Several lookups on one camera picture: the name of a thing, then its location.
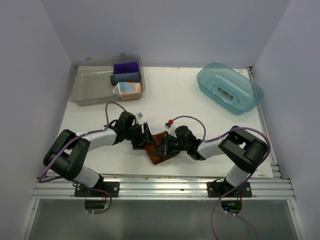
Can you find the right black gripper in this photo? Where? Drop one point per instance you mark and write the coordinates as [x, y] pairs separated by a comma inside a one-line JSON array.
[[164, 149]]

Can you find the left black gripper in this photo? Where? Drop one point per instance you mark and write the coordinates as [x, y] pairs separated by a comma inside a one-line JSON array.
[[143, 137]]

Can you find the brown towel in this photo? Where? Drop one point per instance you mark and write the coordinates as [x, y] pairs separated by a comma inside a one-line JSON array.
[[151, 148]]

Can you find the colourful polka dot towel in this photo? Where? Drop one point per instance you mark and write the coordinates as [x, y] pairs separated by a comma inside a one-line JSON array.
[[128, 91]]

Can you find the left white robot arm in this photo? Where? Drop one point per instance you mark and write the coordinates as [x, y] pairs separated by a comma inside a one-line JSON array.
[[67, 155]]

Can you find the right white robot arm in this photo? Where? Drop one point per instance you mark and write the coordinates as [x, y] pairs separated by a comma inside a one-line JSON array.
[[246, 147]]

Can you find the grey-blue rolled towel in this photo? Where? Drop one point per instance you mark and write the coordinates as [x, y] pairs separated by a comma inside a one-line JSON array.
[[133, 77]]

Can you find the purple rolled towel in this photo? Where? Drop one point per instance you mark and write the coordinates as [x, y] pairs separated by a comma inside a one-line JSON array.
[[125, 68]]

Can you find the grey transparent plastic bin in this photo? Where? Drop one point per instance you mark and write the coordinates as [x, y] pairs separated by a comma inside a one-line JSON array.
[[89, 79]]

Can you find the label inside teal bin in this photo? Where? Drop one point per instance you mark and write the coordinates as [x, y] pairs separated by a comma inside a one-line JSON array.
[[224, 94]]

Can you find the teal transparent plastic bin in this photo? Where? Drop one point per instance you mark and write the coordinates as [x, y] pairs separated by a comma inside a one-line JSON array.
[[246, 94]]

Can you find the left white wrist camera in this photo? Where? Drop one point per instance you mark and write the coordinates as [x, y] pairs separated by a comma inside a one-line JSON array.
[[139, 115]]

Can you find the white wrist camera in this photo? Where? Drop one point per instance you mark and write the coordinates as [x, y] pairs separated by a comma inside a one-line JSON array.
[[139, 115], [170, 127]]

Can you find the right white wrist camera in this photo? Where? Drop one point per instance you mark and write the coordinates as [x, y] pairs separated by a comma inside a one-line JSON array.
[[170, 127]]

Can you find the aluminium mounting rail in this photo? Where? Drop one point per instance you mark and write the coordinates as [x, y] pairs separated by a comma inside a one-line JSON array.
[[139, 187]]

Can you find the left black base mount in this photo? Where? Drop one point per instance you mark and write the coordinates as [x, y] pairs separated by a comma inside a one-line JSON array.
[[101, 189]]

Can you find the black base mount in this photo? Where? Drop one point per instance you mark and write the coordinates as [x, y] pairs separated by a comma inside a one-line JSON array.
[[216, 188], [101, 189]]

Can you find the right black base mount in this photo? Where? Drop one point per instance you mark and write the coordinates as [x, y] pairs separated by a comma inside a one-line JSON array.
[[216, 188]]

